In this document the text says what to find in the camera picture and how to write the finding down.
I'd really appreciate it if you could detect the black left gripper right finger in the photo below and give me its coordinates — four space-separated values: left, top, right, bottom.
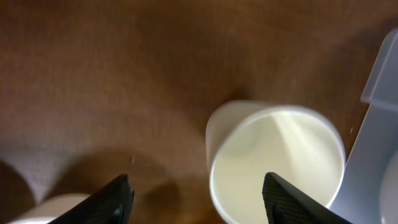
262 172 350 224

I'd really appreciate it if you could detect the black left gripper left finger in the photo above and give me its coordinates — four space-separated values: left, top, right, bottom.
49 174 134 224

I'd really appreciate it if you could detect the white small bowl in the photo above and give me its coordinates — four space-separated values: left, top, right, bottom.
8 194 90 224

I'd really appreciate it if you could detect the cream cup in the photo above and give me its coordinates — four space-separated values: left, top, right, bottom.
205 100 346 223

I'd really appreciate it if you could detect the clear plastic storage bin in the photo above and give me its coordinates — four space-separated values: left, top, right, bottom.
330 29 397 223

